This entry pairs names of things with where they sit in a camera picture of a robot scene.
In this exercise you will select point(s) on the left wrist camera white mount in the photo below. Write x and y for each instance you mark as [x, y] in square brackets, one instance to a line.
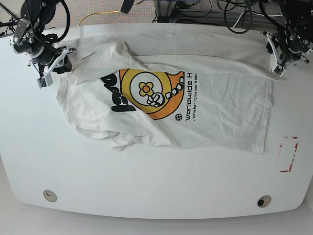
[279, 60]

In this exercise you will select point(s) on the table cable grommet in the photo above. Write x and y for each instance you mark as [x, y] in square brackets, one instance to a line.
[50, 196]
[264, 201]

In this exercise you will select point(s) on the left table cable grommet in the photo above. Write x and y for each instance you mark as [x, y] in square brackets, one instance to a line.
[50, 196]

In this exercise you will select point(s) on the red tape rectangle marking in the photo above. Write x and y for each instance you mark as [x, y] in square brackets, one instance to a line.
[286, 153]

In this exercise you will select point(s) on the right table cable grommet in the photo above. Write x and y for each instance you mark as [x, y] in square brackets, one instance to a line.
[264, 201]

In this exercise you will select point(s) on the white printed T-shirt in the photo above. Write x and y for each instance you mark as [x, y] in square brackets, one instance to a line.
[130, 94]

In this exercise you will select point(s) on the black tripod stand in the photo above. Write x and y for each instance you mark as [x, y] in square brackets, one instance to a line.
[13, 7]

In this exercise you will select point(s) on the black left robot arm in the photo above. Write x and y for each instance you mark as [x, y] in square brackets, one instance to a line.
[298, 18]

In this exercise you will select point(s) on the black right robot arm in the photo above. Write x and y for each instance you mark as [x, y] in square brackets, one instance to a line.
[29, 38]

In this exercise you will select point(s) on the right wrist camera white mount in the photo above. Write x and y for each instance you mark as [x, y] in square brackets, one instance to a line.
[45, 79]

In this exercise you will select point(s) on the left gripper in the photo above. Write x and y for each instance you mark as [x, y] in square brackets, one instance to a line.
[294, 42]

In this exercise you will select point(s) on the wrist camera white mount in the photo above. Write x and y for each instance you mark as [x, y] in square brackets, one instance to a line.
[45, 79]
[279, 60]

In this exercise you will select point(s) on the aluminium frame base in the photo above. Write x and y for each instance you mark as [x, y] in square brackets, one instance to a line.
[206, 12]

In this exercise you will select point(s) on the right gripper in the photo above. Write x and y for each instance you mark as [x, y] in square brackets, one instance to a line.
[47, 60]

